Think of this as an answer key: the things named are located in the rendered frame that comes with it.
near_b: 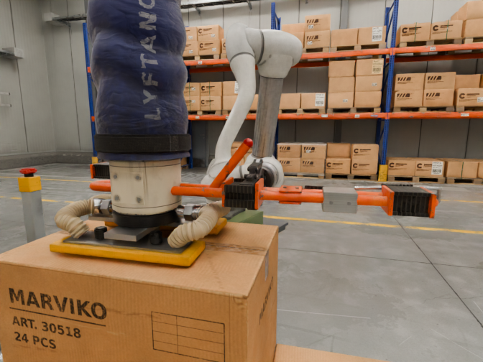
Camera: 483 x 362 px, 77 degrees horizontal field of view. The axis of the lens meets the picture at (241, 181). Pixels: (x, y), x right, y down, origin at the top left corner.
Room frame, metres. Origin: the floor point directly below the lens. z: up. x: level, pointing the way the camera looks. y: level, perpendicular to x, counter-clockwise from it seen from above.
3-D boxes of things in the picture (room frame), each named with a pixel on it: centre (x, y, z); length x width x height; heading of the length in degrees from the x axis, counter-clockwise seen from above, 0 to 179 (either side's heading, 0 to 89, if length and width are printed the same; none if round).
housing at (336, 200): (0.65, -0.21, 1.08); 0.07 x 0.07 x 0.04; 77
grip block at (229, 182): (0.70, 0.00, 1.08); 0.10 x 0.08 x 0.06; 167
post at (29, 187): (1.46, 1.04, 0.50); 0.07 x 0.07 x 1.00; 77
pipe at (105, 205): (0.75, 0.24, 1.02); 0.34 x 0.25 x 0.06; 77
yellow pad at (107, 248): (0.66, 0.26, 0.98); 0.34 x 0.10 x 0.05; 77
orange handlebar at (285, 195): (0.82, 0.02, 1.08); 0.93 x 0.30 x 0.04; 77
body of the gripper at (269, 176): (0.85, -0.05, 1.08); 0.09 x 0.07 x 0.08; 167
